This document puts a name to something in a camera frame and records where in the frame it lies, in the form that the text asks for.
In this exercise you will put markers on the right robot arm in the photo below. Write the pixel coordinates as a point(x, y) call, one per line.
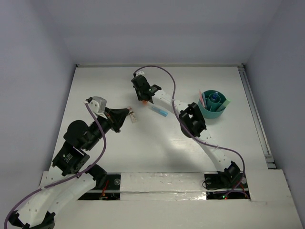
point(192, 125)

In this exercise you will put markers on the green highlighter marker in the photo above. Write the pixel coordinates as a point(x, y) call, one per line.
point(226, 103)

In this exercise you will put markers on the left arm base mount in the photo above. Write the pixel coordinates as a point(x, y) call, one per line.
point(107, 185)

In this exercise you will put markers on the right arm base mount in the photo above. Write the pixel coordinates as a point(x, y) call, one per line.
point(221, 182)

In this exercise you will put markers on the orange thin pen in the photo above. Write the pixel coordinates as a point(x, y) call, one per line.
point(201, 96)

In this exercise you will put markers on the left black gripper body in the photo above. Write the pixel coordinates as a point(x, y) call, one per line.
point(111, 119)

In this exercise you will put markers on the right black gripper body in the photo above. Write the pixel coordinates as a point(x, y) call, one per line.
point(139, 94)

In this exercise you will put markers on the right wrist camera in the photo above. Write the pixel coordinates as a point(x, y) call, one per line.
point(139, 73)

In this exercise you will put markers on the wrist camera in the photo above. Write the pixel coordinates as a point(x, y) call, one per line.
point(96, 104)
point(139, 73)

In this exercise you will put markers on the purple pen red tip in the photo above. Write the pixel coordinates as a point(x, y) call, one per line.
point(204, 100)

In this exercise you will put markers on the blue highlighter marker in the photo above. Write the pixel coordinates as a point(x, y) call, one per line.
point(158, 110)

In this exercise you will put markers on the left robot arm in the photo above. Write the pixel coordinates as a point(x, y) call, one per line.
point(70, 175)

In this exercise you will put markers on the clear bottle blue cap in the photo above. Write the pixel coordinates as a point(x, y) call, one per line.
point(215, 97)

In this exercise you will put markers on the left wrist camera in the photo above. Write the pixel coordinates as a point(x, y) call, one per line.
point(96, 104)

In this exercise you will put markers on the teal round organizer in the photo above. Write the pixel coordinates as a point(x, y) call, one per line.
point(212, 110)

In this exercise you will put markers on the white staple box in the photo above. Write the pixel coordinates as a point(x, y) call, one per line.
point(133, 117)

